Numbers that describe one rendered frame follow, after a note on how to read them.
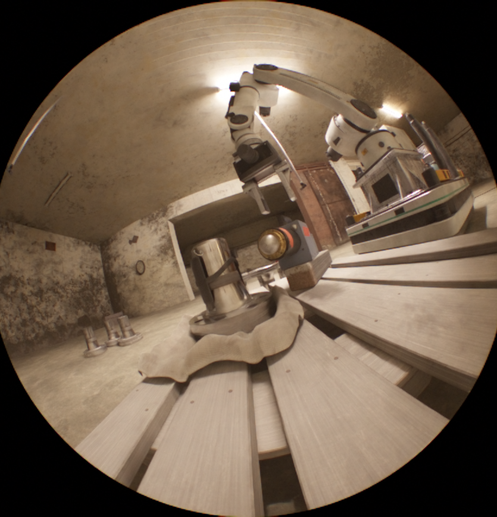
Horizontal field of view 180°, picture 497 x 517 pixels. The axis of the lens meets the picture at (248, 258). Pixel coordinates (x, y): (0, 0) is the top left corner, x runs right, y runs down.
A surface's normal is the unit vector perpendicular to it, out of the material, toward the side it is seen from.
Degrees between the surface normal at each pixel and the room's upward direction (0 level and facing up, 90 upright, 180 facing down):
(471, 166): 90
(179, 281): 90
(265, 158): 90
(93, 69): 180
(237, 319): 90
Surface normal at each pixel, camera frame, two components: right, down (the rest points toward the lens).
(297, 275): -0.62, 0.16
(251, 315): 0.41, -0.22
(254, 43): 0.34, 0.94
